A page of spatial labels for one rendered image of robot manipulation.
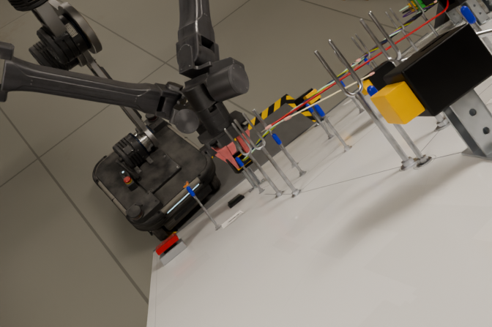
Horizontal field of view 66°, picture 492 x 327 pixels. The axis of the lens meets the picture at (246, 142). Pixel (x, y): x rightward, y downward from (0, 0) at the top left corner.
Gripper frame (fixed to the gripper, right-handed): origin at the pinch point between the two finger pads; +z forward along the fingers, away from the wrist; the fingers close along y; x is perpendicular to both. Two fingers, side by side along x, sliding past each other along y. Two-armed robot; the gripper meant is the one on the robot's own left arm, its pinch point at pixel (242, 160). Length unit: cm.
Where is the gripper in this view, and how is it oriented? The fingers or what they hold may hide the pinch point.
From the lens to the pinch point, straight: 81.0
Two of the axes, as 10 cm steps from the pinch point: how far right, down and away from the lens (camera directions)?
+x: -4.0, -2.2, 8.9
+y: 7.9, -5.8, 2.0
